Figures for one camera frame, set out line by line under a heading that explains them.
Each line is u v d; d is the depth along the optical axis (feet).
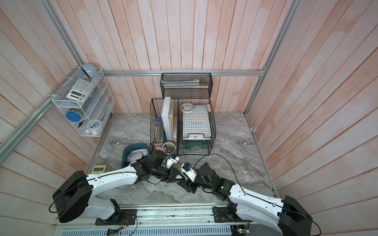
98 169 2.96
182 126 2.89
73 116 2.50
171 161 2.45
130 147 3.18
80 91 2.51
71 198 1.38
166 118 2.80
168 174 2.26
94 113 2.70
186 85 2.89
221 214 2.40
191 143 2.90
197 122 2.90
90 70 2.71
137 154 3.13
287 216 1.37
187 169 2.16
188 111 3.08
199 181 2.19
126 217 2.40
